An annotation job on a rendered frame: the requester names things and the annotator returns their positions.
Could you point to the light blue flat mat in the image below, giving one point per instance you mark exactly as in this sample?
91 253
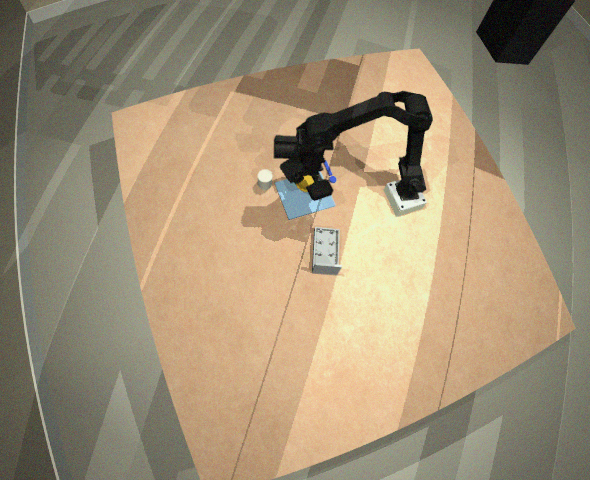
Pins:
298 203

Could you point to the white dish rack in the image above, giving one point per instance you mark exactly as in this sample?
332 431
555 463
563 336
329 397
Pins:
326 251

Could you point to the yellow plate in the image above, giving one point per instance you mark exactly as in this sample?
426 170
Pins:
306 182

